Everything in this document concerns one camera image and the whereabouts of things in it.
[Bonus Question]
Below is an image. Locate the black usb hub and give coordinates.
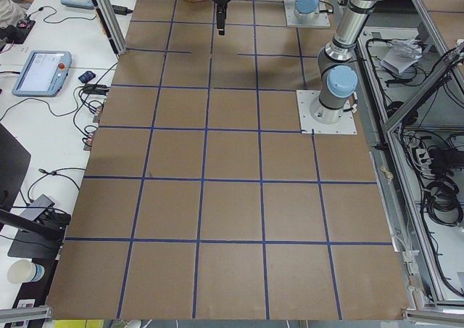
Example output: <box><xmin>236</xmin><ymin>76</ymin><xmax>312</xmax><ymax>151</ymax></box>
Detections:
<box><xmin>83</xmin><ymin>84</ymin><xmax>109</xmax><ymax>95</ymax></box>

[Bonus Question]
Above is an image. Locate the aluminium frame post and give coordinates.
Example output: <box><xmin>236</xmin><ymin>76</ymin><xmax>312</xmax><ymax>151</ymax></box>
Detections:
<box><xmin>91</xmin><ymin>0</ymin><xmax>127</xmax><ymax>56</ymax></box>

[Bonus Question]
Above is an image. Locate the black cable bundle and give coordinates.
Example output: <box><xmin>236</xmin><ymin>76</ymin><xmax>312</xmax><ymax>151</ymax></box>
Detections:
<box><xmin>420</xmin><ymin>179</ymin><xmax>464</xmax><ymax>228</ymax></box>

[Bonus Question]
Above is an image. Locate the person at desk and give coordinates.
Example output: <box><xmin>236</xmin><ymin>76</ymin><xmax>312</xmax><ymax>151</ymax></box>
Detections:
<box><xmin>1</xmin><ymin>0</ymin><xmax>34</xmax><ymax>28</ymax></box>

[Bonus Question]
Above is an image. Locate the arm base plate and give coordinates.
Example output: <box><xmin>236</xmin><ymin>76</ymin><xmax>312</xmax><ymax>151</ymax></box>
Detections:
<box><xmin>283</xmin><ymin>0</ymin><xmax>331</xmax><ymax>29</ymax></box>
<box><xmin>297</xmin><ymin>90</ymin><xmax>357</xmax><ymax>135</ymax></box>

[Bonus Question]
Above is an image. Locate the black monitor stand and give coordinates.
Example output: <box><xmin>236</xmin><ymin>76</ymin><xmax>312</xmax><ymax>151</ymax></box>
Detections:
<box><xmin>1</xmin><ymin>126</ymin><xmax>70</xmax><ymax>259</ymax></box>

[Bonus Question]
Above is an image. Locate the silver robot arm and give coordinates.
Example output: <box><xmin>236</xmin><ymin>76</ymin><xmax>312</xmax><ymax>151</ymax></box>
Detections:
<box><xmin>310</xmin><ymin>0</ymin><xmax>383</xmax><ymax>125</ymax></box>
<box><xmin>294</xmin><ymin>0</ymin><xmax>320</xmax><ymax>17</ymax></box>

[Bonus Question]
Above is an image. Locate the small dark blue pouch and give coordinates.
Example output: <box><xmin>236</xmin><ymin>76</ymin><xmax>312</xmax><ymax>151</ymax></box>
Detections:
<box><xmin>78</xmin><ymin>70</ymin><xmax>96</xmax><ymax>83</ymax></box>

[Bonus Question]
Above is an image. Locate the white paper cup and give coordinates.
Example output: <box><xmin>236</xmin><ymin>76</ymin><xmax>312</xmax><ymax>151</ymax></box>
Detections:
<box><xmin>7</xmin><ymin>259</ymin><xmax>46</xmax><ymax>284</ymax></box>

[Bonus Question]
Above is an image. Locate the crumpled white paper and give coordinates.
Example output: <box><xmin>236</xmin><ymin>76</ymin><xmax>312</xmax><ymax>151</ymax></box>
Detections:
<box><xmin>381</xmin><ymin>38</ymin><xmax>422</xmax><ymax>75</ymax></box>

